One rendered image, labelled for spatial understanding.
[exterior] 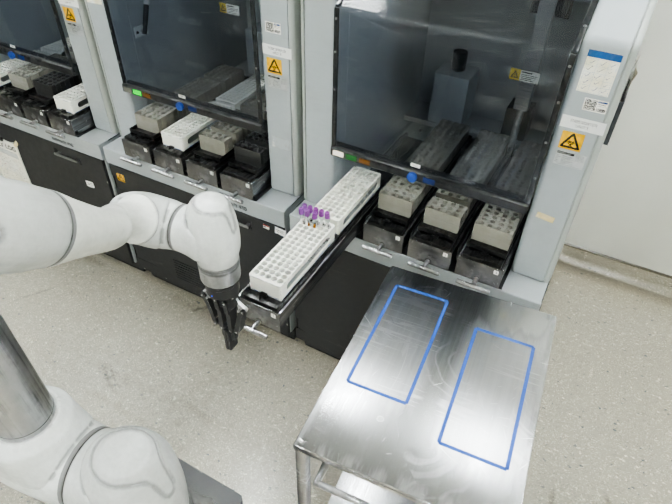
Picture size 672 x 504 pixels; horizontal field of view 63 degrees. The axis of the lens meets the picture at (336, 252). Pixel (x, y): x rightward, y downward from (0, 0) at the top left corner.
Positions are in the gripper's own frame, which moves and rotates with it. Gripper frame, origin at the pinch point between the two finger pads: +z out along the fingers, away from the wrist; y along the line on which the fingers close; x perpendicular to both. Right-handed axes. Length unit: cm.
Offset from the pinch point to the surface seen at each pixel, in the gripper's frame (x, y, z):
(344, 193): -60, 0, -6
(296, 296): -19.8, -6.8, 0.1
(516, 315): -40, -60, -2
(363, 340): -13.7, -29.7, -2.0
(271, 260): -22.6, 2.6, -6.4
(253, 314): -11.5, 1.6, 3.7
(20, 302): -19, 143, 80
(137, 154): -57, 86, 4
